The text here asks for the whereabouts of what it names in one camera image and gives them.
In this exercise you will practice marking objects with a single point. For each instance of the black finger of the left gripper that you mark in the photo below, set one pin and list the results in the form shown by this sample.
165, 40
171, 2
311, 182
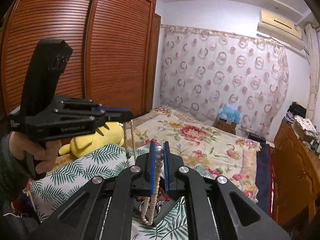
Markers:
118, 116

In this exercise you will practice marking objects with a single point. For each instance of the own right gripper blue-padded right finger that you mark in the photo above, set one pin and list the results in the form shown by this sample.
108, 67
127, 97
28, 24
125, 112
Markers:
174, 187

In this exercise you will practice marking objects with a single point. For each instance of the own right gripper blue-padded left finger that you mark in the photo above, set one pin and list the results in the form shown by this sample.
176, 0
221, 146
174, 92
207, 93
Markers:
147, 162

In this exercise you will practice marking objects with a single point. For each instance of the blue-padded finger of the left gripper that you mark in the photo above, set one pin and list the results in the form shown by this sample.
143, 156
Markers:
112, 109

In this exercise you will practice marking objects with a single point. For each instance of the black square jewelry box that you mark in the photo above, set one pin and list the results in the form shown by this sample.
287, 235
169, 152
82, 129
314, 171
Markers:
165, 211

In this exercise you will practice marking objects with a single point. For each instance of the person's left hand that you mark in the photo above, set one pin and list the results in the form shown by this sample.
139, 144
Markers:
20, 144

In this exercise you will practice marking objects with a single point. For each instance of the yellow plush toy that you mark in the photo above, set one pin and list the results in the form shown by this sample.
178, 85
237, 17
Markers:
109, 133

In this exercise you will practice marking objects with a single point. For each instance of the floral bed cover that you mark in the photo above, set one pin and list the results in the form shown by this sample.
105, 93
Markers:
210, 151

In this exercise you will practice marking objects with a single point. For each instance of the cardboard box under toy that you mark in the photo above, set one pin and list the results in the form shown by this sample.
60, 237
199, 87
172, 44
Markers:
226, 126

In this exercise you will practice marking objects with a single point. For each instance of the brown louvered wooden wardrobe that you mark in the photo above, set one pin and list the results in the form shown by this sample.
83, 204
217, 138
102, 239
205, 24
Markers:
114, 45

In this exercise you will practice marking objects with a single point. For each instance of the circle pattern sheer curtain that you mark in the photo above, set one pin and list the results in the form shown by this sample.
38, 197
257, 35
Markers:
204, 70

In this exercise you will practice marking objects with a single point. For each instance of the blue plush toy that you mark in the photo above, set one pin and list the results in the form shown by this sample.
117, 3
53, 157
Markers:
229, 114

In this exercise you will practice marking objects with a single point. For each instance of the brown wooden sideboard cabinet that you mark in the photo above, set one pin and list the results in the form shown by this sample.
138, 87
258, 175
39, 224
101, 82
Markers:
296, 179

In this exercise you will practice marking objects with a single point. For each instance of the pile of clothes on cabinet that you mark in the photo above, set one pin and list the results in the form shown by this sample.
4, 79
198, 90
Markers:
304, 128

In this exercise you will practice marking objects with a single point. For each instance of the beige wall air conditioner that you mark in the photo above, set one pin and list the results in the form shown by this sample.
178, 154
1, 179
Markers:
281, 29

